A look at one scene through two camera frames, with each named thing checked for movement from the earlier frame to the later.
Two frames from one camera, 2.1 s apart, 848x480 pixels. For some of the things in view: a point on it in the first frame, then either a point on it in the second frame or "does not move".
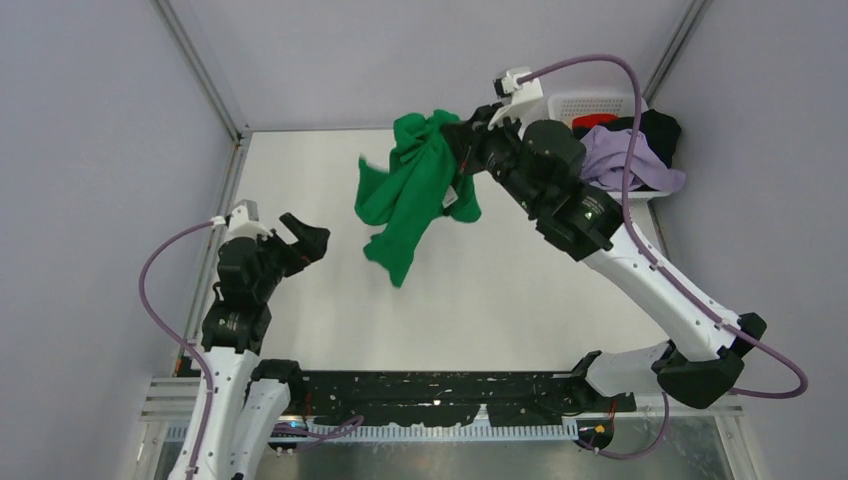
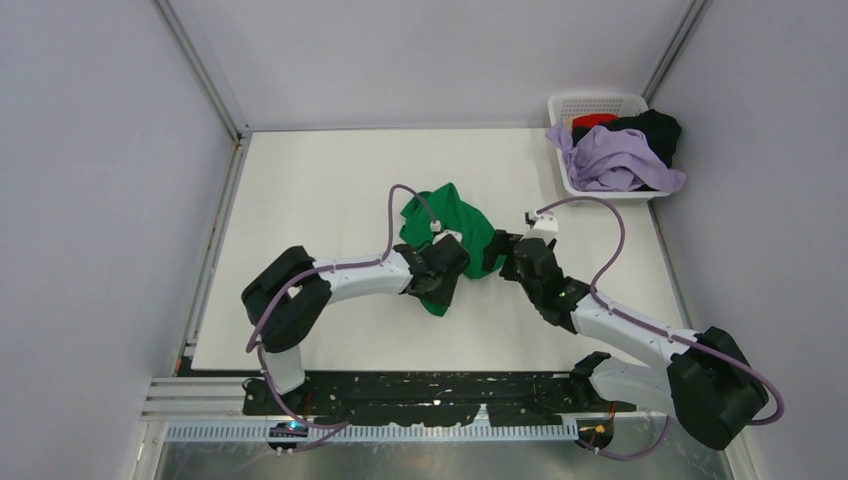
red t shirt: x=590 y=120 does not move
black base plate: x=453 y=396 does not move
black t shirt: x=660 y=128 does not move
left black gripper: x=308 y=248 -> x=443 y=295
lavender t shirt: x=605 y=154 does not move
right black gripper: x=469 y=137 -> x=502 y=244
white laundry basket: x=569 y=106 does not move
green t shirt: x=422 y=180 -> x=431 y=213
